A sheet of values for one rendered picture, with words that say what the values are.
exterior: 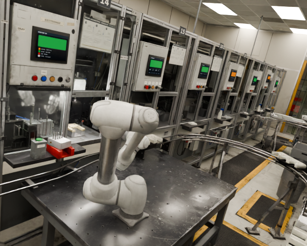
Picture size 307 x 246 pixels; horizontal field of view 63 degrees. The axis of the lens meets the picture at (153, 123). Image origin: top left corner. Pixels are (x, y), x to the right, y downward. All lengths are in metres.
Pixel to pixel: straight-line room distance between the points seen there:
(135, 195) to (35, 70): 1.00
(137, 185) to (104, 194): 0.20
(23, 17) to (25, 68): 0.29
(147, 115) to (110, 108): 0.17
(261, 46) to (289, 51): 0.91
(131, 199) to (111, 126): 0.59
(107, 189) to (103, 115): 0.54
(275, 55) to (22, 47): 8.91
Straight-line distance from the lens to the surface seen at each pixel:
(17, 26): 1.70
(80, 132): 2.28
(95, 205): 1.80
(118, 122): 1.14
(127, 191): 1.58
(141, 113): 1.12
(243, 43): 10.23
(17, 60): 1.72
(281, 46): 9.87
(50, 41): 1.77
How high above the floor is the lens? 1.70
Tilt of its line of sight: 15 degrees down
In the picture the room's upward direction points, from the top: 12 degrees clockwise
